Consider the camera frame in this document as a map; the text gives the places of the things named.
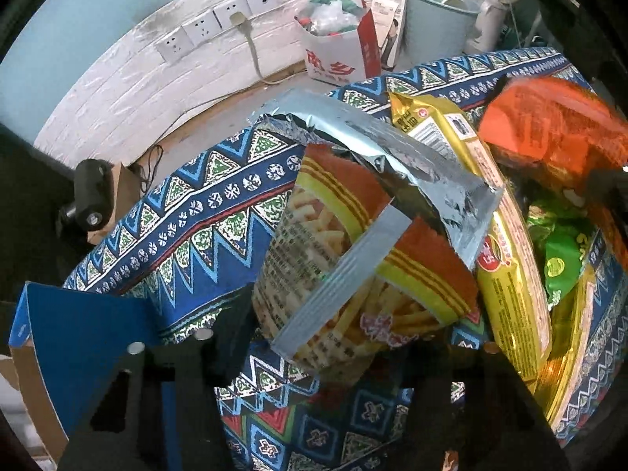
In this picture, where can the blue-rimmed cardboard box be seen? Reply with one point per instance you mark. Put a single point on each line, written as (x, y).
(73, 333)

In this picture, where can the orange snack packet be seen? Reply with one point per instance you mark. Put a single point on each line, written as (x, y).
(544, 127)

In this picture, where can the gold snack packet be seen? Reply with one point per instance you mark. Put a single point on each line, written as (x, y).
(569, 353)

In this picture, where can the silver orange fries snack bag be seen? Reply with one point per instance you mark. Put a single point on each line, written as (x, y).
(343, 235)

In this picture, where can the green snack packet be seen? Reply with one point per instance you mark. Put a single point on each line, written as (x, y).
(559, 255)

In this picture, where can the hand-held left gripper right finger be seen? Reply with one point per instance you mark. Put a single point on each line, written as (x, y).
(431, 368)

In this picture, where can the white printed carton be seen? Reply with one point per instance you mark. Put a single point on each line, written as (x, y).
(390, 24)

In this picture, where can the yellow snack packet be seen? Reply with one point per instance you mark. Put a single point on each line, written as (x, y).
(510, 294)

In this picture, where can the light blue bucket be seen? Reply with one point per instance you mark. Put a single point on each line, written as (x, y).
(431, 34)

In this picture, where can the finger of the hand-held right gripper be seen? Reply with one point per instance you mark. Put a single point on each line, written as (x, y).
(608, 186)

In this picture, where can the dark furniture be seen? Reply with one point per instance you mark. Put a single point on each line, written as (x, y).
(29, 216)

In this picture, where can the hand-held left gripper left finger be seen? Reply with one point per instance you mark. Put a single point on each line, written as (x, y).
(230, 343)

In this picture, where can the blue patterned tablecloth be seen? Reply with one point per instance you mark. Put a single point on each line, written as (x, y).
(196, 206)

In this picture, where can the white kettle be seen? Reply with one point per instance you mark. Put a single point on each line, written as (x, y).
(485, 24)

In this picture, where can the white red-printed cardboard box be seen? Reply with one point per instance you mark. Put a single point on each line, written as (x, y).
(333, 56)

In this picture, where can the black camera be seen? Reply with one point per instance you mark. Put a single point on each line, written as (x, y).
(91, 191)

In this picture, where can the pile of plastic wrappers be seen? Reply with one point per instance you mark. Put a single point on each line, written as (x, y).
(331, 12)

